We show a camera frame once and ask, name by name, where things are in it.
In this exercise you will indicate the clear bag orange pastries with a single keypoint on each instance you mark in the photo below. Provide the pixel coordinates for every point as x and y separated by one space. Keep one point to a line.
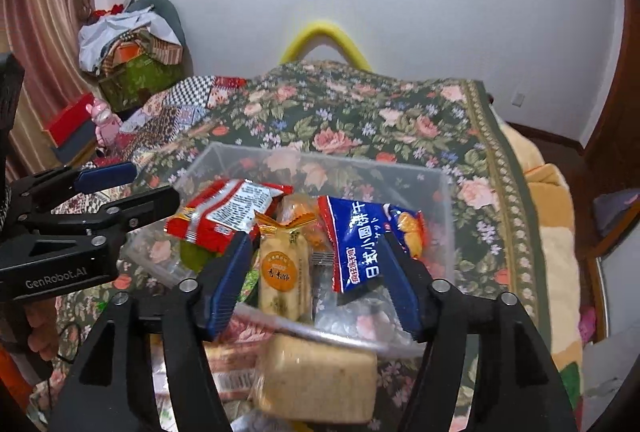
302 216

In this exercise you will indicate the pink plush toy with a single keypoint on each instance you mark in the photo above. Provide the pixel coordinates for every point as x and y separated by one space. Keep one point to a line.
106 121

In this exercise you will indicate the pile of clothes and bags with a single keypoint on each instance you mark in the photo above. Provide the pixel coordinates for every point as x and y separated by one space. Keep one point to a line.
134 51

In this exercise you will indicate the patchwork quilt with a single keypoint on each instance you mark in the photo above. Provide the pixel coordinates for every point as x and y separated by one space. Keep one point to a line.
169 118

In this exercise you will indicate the red white snack packet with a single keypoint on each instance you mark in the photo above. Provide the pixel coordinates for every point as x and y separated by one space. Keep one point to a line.
223 209

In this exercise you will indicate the beige rice cracker block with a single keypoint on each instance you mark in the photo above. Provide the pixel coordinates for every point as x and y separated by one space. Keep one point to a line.
301 380

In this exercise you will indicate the green round candy container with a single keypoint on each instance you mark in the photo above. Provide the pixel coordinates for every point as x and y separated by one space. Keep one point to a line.
194 257

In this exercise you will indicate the yellow foam arch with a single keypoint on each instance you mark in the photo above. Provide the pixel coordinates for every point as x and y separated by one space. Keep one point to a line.
324 33

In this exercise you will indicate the white wall socket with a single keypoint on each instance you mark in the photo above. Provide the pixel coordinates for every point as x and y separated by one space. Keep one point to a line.
518 99

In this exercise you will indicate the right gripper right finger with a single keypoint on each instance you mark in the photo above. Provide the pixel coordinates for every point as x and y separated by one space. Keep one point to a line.
517 386

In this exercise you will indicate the caramel puffed rice pack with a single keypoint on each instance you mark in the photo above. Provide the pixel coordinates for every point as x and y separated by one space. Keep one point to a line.
233 366

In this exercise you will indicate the orange label biscuit pack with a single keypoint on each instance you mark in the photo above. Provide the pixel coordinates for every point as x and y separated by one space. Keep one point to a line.
284 287

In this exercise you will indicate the yellow beige blanket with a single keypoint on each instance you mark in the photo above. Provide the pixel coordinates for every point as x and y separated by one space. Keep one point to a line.
556 220

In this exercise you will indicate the wooden door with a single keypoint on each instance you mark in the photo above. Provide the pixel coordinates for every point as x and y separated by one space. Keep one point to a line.
612 153

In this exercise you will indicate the striped red curtain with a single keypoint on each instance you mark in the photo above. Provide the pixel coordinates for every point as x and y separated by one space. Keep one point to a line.
42 35

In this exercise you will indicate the red box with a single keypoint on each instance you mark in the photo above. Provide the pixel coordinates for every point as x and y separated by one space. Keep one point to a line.
69 119

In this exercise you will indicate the floral green bedspread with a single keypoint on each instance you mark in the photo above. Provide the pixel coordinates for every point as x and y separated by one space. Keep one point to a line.
337 110

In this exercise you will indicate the blue round cracker bag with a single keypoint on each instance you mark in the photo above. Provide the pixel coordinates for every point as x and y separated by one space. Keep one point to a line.
354 227

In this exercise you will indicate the clear plastic storage bin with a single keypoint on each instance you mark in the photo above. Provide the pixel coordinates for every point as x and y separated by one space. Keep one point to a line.
365 318

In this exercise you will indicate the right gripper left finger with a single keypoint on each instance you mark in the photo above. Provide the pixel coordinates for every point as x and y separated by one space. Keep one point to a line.
110 386

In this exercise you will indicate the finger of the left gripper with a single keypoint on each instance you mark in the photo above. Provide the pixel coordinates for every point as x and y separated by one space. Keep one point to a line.
123 215
95 177

